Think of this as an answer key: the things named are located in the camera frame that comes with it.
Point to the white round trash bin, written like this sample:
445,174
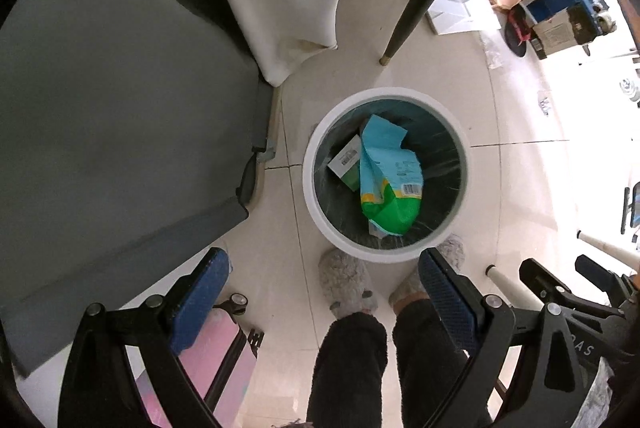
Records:
311,168

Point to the white paper bag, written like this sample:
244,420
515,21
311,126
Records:
457,13

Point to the labelled cardboard carton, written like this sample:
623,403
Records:
557,33

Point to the grey fluffy slipper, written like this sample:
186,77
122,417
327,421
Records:
345,278
407,285

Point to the person's leg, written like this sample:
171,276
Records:
420,358
350,368

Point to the pink suitcase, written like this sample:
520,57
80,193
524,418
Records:
220,353

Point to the white green carton box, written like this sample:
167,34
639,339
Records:
345,161

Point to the blue green plastic bag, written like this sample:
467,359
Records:
390,168

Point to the person's right leg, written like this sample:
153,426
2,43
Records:
420,358

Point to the person's left leg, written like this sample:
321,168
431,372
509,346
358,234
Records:
350,368

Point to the white table leg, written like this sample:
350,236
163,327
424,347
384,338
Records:
500,280
607,248

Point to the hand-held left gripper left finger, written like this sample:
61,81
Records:
200,303

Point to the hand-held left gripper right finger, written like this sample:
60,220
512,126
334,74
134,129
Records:
450,303

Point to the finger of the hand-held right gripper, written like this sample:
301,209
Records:
542,279
597,270

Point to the grey folding bed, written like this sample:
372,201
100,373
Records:
100,108

